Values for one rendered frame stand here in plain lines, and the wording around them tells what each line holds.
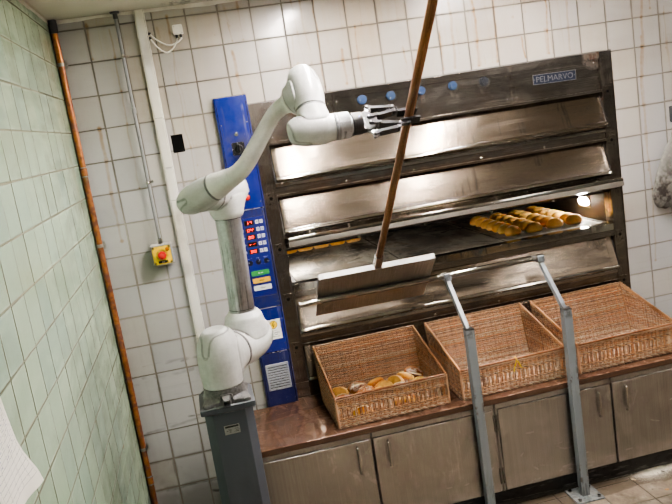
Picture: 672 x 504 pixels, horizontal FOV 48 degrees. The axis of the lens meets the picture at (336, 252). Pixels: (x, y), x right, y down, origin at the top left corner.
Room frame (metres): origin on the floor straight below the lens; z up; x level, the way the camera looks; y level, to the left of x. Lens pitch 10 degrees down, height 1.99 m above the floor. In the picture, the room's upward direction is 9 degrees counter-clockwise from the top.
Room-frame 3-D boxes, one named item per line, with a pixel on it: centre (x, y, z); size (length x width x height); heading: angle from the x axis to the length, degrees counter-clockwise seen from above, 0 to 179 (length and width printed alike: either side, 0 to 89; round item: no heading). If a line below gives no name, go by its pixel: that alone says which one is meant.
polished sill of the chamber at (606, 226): (3.89, -0.64, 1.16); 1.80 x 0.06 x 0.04; 100
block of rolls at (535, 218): (4.40, -1.14, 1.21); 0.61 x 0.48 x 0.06; 10
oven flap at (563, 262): (3.87, -0.64, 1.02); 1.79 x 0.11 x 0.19; 100
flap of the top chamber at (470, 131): (3.87, -0.64, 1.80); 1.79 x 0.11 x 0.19; 100
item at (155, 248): (3.58, 0.83, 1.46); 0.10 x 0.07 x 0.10; 100
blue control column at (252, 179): (4.61, 0.55, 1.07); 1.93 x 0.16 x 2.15; 10
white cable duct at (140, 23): (3.62, 0.73, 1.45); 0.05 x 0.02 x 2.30; 100
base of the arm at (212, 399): (2.71, 0.50, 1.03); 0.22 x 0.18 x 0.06; 10
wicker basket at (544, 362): (3.61, -0.71, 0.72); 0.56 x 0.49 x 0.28; 101
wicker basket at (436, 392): (3.50, -0.11, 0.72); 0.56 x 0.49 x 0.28; 101
